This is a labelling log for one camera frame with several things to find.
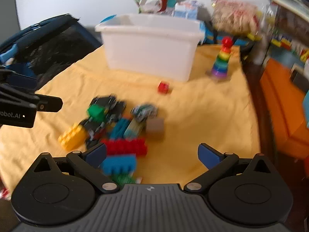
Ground brown cube block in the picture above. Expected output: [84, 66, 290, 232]
[145, 118, 165, 139]

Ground yellow cloth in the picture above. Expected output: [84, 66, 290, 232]
[0, 45, 262, 191]

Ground orange cabinet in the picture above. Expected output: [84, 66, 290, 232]
[259, 58, 309, 160]

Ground grey cabinet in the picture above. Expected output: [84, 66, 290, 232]
[0, 0, 22, 44]

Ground yellow building block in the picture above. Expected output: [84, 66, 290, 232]
[57, 123, 88, 151]

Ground green flat building block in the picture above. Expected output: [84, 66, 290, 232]
[112, 173, 137, 186]

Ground white plastic container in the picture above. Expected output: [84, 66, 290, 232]
[95, 14, 204, 82]

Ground blue building block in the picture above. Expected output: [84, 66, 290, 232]
[100, 155, 138, 176]

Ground shelf with colourful boxes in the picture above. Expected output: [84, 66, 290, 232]
[266, 0, 309, 63]

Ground blue cardboard box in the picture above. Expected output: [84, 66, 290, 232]
[199, 20, 255, 46]

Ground red building block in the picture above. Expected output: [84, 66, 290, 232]
[101, 138, 148, 155]

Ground small red block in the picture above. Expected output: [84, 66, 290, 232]
[158, 81, 172, 95]

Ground black toy car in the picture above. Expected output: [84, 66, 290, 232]
[81, 119, 109, 150]
[92, 95, 127, 124]

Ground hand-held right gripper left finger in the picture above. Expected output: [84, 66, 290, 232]
[30, 142, 120, 194]

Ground rainbow stacking ring toy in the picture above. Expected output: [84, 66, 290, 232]
[206, 37, 233, 80]

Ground pale teal building block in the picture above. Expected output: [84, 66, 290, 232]
[124, 121, 146, 138]

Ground dark blue bag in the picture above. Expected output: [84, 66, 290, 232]
[0, 14, 102, 92]

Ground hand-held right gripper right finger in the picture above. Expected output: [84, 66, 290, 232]
[183, 143, 272, 194]

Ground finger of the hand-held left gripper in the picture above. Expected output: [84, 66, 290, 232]
[0, 84, 64, 113]
[0, 65, 38, 90]

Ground beige snack bag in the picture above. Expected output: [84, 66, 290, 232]
[211, 0, 260, 38]

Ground blue white carton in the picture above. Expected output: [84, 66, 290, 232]
[174, 1, 203, 21]

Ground silver toy car green stripe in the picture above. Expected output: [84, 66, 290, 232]
[131, 104, 158, 122]

